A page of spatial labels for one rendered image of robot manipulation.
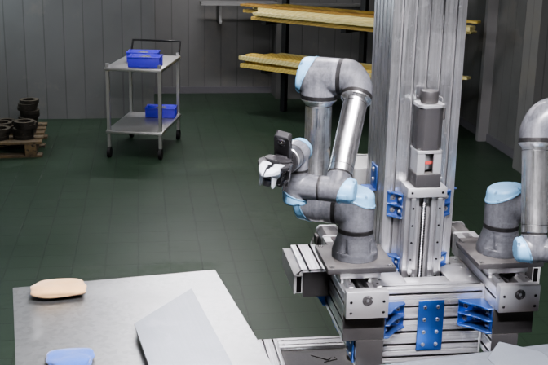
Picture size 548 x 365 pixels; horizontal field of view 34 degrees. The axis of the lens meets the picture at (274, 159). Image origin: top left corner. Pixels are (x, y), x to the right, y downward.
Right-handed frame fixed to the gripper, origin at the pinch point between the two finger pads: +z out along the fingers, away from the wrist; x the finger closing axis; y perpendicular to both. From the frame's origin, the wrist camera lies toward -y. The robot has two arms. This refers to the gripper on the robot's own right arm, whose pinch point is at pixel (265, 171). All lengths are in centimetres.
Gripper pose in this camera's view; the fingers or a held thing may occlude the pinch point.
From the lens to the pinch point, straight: 238.7
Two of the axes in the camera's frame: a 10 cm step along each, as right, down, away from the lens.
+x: -9.4, -2.3, 2.5
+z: -3.0, 2.4, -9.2
